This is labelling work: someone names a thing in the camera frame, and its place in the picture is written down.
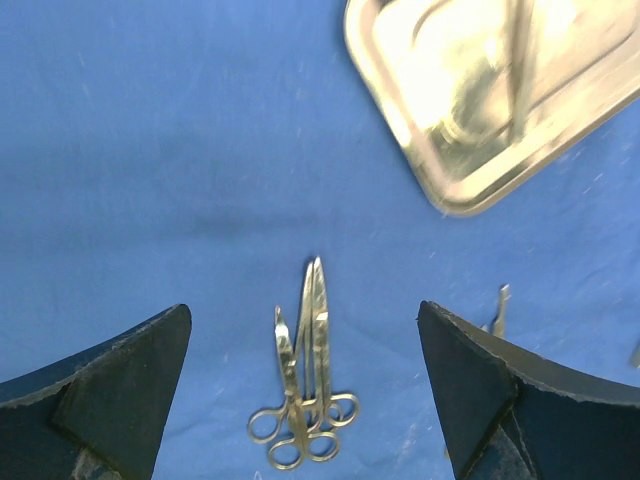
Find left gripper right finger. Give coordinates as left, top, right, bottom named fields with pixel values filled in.
left=417, top=302, right=639, bottom=479

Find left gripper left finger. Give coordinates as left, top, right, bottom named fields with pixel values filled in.
left=1, top=304, right=192, bottom=479

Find steel scalpel handle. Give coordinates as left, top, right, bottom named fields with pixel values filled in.
left=492, top=284, right=510, bottom=339

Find steel surgical scissors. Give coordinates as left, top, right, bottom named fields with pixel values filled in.
left=310, top=256, right=360, bottom=428

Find short steel scissors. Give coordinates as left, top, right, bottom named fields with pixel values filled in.
left=268, top=306, right=340, bottom=471

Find blue surgical cloth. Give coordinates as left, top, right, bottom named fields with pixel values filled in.
left=1, top=1, right=639, bottom=479

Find steel instrument tray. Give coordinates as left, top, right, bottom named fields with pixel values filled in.
left=344, top=0, right=639, bottom=216

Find steel tweezers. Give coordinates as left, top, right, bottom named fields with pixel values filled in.
left=507, top=0, right=539, bottom=144

